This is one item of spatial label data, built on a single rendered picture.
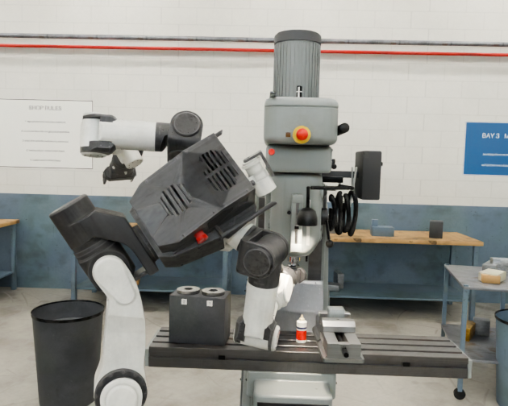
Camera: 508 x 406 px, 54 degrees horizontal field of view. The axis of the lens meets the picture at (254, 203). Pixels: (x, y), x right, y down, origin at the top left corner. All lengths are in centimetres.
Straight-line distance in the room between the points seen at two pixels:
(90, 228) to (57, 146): 532
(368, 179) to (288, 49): 64
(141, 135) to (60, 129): 516
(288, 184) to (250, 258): 56
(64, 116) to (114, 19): 133
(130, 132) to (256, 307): 63
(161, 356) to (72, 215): 82
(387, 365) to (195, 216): 105
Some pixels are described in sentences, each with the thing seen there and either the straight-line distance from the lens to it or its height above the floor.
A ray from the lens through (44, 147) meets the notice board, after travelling 673.
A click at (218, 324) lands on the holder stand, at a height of 105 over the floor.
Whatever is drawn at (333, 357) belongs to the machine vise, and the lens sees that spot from 187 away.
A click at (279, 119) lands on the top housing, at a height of 181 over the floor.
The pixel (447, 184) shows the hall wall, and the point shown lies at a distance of 650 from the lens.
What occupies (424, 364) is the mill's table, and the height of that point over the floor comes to 92.
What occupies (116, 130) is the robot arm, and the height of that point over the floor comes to 175.
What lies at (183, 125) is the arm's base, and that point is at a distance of 148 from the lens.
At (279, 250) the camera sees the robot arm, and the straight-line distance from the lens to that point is 138.
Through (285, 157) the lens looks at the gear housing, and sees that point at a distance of 180.
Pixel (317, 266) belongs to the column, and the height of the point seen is 119.
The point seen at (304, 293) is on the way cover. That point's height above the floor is 106.
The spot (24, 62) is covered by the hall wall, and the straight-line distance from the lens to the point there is 693.
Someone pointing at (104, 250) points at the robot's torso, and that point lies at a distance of 139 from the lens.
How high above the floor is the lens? 166
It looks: 5 degrees down
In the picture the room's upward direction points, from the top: 1 degrees clockwise
